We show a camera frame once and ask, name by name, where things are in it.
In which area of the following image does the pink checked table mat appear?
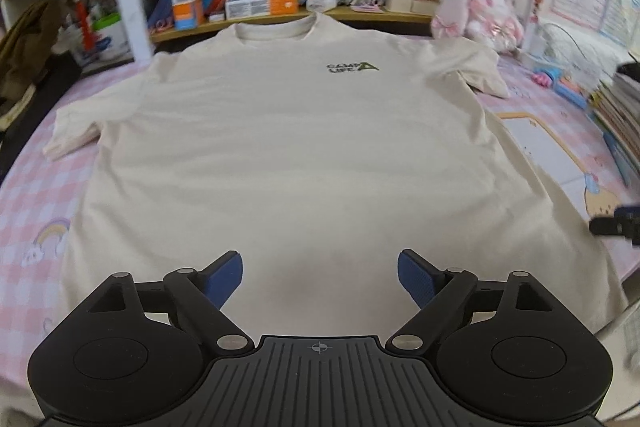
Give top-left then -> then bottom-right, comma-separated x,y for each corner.
0,32 -> 640,408

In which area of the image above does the black chair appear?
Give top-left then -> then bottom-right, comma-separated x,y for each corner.
0,57 -> 83,182

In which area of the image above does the pink blue toy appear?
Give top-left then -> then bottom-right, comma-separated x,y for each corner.
532,66 -> 590,108

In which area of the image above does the beige t-shirt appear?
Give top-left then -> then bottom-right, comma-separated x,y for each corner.
42,12 -> 630,339

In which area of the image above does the red tassel charm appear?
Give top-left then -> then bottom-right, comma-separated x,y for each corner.
72,0 -> 96,52

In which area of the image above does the stack of books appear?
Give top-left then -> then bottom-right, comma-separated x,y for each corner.
589,72 -> 640,188

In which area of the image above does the pink white plush bunny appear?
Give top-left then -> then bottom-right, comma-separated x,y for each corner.
431,0 -> 526,54

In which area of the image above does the white green-lid container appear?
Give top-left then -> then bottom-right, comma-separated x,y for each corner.
92,14 -> 133,60

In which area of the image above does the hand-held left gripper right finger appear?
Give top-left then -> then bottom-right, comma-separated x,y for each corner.
391,249 -> 551,353

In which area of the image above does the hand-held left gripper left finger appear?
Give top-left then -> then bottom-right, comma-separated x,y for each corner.
89,250 -> 251,354

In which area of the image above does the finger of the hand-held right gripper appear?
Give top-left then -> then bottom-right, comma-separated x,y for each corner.
590,204 -> 640,248

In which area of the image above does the long white orange box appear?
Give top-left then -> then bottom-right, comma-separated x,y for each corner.
225,0 -> 301,20

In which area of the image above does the olive green bag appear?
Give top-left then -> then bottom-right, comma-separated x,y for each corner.
0,0 -> 66,132

